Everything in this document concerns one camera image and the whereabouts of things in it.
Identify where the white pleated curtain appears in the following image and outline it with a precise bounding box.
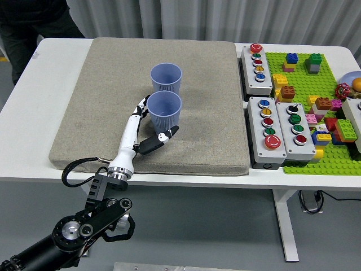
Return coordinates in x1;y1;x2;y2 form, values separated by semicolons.
64;0;361;68

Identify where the grey control box with knob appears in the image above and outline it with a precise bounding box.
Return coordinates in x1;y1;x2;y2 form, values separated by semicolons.
275;102;316;166

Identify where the grey-brown fabric mat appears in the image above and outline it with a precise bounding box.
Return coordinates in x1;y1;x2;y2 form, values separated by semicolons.
48;37;251;177

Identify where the green and orange brick stack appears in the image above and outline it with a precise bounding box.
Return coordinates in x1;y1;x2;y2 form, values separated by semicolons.
334;119;358;143

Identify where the blue and yellow brick stack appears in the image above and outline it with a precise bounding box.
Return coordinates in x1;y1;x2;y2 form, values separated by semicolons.
311;131;333;147

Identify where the red toy brick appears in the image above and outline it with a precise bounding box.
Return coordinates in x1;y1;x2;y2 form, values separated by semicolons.
323;117;339;133

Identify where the person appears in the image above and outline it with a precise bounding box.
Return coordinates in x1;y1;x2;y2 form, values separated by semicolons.
0;0;85;85

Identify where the pale blue plate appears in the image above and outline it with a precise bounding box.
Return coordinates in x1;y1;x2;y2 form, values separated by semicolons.
340;71;361;85

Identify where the green and grey brick stack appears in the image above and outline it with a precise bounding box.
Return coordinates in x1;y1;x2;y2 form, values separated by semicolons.
304;53;323;75

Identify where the green toy brick baseplate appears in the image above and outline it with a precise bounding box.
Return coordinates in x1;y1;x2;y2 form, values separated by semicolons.
265;52;361;177

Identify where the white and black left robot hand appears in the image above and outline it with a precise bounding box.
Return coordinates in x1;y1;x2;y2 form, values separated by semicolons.
108;94;181;173

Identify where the blue yellow pink brick stack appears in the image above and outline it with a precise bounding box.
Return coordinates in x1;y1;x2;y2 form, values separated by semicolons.
283;53;299;73

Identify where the black power cable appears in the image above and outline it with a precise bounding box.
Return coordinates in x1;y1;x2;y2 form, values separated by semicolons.
317;190;361;202

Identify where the brown and white brick stack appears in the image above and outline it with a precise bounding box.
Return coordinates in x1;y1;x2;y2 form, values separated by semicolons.
314;97;333;115

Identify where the blue ribbed plastic cup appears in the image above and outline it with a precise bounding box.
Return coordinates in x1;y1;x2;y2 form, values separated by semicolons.
147;90;183;136
150;63;183;97

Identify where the red toy valve wheel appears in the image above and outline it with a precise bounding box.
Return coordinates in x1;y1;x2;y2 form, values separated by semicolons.
334;82;351;99

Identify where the white control box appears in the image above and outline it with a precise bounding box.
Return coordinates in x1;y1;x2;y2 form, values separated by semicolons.
341;98;361;155

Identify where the white table leg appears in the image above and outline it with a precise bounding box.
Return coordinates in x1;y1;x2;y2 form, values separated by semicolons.
272;189;300;263
73;183;102;258

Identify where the brown and orange toy brick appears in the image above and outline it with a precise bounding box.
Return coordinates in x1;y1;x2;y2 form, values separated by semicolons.
278;85;297;103

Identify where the toy burger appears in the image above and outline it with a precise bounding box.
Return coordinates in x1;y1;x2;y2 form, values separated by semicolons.
351;78;361;99

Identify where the yellow toy brick stack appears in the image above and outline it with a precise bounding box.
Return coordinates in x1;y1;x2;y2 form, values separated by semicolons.
272;73;288;91

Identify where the yellow rounded toy brick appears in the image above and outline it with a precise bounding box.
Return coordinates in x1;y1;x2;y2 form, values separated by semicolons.
311;148;324;165

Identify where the grey power adapter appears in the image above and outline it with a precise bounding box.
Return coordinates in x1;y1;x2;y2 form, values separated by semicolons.
298;189;325;215

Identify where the grey five-button control box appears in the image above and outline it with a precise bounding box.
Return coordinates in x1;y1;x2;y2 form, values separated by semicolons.
239;43;274;97
247;96;288;170

